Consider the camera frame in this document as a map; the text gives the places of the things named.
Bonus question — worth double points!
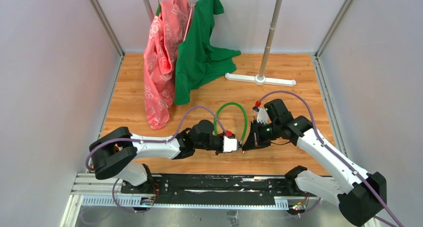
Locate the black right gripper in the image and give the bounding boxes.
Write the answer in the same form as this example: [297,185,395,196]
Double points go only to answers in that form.
[243,119,280,151]

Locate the green cable lock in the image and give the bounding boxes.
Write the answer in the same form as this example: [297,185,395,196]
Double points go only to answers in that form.
[213,102,248,144]

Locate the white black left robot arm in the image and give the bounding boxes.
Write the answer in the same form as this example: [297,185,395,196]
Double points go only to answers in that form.
[88,120,239,194]

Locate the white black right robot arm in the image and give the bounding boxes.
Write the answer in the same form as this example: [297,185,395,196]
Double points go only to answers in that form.
[242,99,387,227]

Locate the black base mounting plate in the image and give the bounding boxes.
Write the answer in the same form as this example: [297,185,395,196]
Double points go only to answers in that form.
[119,174,306,206]

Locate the white clothes rack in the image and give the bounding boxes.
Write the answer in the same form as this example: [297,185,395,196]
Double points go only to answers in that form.
[143,0,296,87]

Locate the green t-shirt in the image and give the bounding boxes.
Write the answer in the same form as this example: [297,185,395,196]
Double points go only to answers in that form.
[174,0,241,105]

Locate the pink patterned garment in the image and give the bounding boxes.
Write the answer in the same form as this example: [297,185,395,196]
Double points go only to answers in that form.
[143,0,191,130]

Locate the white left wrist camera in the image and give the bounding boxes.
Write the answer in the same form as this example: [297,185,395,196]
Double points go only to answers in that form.
[222,136,239,153]

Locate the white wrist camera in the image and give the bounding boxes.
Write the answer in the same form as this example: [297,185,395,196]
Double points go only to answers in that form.
[253,106,269,124]
[222,136,239,153]

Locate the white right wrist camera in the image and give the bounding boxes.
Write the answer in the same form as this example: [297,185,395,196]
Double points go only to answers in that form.
[253,106,269,124]

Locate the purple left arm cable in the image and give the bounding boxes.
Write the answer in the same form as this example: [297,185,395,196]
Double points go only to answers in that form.
[85,106,234,172]

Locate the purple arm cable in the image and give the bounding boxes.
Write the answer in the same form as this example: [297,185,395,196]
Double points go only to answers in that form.
[85,106,234,172]
[254,90,406,227]

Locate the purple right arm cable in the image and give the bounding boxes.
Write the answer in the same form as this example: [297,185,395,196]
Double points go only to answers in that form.
[254,90,406,227]

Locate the aluminium frame rail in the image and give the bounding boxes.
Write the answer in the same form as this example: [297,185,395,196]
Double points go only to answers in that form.
[59,172,381,227]

